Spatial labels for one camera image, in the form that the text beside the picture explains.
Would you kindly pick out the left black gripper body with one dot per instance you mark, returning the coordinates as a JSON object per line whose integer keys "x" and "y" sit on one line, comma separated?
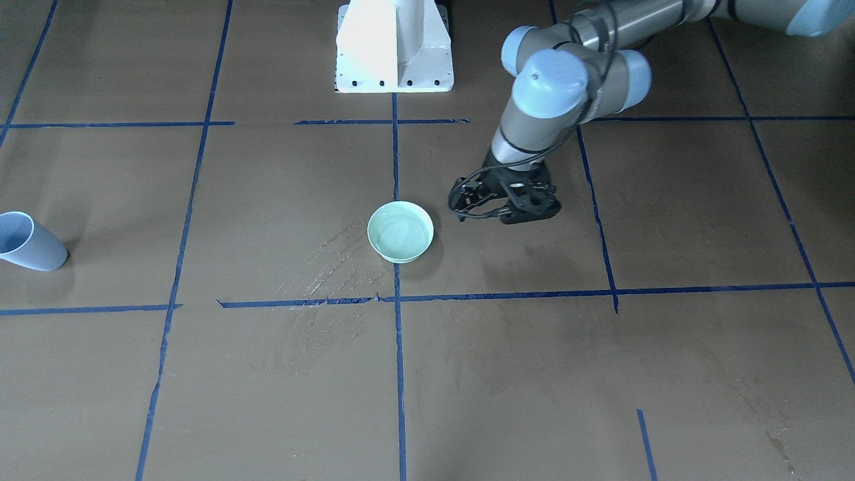
{"x": 495, "y": 176}

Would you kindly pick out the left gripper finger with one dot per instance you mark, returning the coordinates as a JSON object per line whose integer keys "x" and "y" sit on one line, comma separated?
{"x": 454, "y": 202}
{"x": 472, "y": 198}

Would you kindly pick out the mint green bowl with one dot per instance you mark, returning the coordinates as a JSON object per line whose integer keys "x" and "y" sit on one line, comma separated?
{"x": 400, "y": 231}

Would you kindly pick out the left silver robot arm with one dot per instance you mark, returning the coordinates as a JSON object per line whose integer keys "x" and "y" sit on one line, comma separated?
{"x": 585, "y": 68}

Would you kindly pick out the light blue cup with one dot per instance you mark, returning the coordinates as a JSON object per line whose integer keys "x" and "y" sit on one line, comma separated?
{"x": 27, "y": 243}

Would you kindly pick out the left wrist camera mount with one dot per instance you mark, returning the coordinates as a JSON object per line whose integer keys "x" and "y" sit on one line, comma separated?
{"x": 529, "y": 202}

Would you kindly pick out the white pedestal column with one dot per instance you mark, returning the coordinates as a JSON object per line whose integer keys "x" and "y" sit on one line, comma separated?
{"x": 386, "y": 47}

